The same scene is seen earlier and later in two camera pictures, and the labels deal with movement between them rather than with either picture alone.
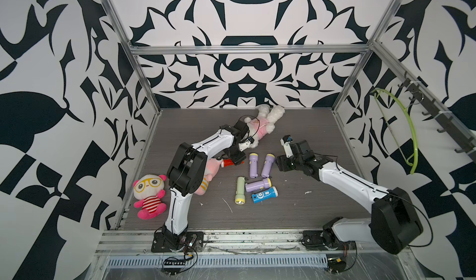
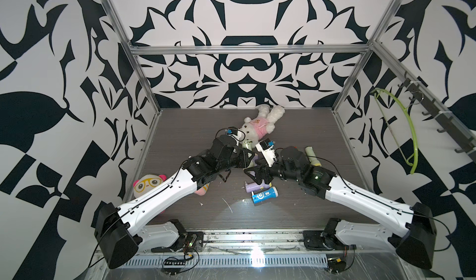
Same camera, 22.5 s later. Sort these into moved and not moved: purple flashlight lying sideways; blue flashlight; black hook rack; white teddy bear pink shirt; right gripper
Moved: right gripper
Not moved: purple flashlight lying sideways; black hook rack; white teddy bear pink shirt; blue flashlight
